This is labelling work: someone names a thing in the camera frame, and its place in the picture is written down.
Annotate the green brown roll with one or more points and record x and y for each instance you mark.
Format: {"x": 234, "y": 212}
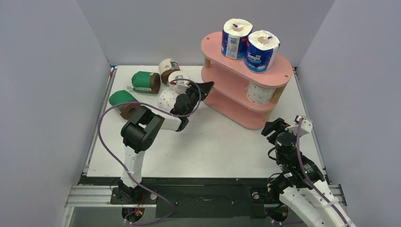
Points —
{"x": 130, "y": 107}
{"x": 145, "y": 82}

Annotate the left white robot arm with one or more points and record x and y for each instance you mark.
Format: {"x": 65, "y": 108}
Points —
{"x": 141, "y": 129}

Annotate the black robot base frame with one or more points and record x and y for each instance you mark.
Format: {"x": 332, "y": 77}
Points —
{"x": 162, "y": 198}

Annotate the far green brown roll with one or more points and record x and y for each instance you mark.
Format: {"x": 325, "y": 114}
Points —
{"x": 145, "y": 82}

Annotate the pink three-tier shelf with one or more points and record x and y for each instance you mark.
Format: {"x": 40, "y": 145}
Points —
{"x": 232, "y": 78}

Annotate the beige brown paper roll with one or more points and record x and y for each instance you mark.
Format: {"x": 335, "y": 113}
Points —
{"x": 166, "y": 67}

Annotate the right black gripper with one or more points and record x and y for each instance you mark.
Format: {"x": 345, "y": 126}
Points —
{"x": 273, "y": 128}

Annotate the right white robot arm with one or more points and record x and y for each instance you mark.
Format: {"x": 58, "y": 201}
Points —
{"x": 301, "y": 185}

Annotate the floral white paper roll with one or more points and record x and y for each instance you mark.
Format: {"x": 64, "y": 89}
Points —
{"x": 167, "y": 100}

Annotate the blue paper roll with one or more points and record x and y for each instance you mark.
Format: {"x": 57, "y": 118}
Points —
{"x": 234, "y": 38}

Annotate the upright floral paper roll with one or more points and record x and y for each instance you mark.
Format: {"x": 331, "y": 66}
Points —
{"x": 176, "y": 73}

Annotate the near green brown roll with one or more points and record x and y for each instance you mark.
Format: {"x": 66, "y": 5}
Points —
{"x": 130, "y": 107}

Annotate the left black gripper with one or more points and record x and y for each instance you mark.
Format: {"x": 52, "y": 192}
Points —
{"x": 205, "y": 88}

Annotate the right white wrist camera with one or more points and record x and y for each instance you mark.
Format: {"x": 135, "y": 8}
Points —
{"x": 303, "y": 126}

